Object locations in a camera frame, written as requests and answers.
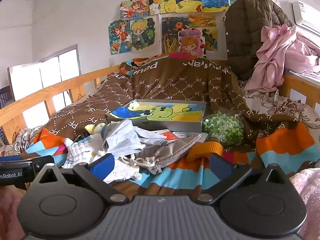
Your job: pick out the pink towel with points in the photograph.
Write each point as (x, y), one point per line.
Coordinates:
(307, 192)

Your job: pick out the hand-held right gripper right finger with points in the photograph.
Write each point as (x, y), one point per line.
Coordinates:
(220, 166)

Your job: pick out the red and white card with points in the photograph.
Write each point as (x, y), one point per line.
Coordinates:
(170, 135)

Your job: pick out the grey tray with frog painting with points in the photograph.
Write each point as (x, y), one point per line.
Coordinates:
(155, 112)

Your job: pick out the pink garment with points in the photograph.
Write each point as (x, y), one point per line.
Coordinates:
(280, 55)

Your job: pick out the brown printed blanket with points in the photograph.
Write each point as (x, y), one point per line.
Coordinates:
(175, 80)

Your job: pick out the brown quilted jacket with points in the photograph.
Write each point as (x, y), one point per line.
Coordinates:
(245, 30)

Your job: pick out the pale face mask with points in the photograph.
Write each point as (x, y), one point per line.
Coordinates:
(122, 145)

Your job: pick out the lying orange-haired girl poster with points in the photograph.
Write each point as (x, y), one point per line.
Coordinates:
(135, 7)

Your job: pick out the orange-haired girl blue poster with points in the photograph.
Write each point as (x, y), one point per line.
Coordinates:
(120, 37)

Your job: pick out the yellow striped sock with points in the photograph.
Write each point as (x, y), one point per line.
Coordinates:
(93, 128)

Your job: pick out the dark patterned sock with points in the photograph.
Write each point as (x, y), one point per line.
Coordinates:
(81, 137)

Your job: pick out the yellow landscape poster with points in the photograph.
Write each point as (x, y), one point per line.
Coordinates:
(210, 37)

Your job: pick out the person's left hand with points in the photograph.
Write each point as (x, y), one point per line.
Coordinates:
(7, 212)

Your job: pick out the white fluffy sock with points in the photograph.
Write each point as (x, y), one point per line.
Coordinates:
(80, 150)

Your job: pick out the bag of green beads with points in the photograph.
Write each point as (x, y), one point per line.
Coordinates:
(222, 130)

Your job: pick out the white textured cloth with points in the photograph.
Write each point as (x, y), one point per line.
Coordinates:
(120, 172)

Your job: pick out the white air conditioner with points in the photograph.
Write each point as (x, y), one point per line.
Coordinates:
(307, 15)

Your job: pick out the blond chibi green poster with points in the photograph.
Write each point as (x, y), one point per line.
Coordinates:
(142, 35)

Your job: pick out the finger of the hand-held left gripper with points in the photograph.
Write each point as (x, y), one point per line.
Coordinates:
(42, 161)

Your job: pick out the dark orange flower poster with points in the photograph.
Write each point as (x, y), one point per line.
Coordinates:
(170, 35)

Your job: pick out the window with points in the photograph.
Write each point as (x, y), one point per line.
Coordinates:
(67, 62)

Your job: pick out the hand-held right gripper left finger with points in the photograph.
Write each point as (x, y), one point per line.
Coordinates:
(103, 166)

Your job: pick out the white printed booklet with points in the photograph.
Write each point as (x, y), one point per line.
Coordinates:
(190, 135)

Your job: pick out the pink blond chibi poster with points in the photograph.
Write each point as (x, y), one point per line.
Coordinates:
(191, 42)

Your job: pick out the white shelf board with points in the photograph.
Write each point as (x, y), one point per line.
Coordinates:
(305, 76)

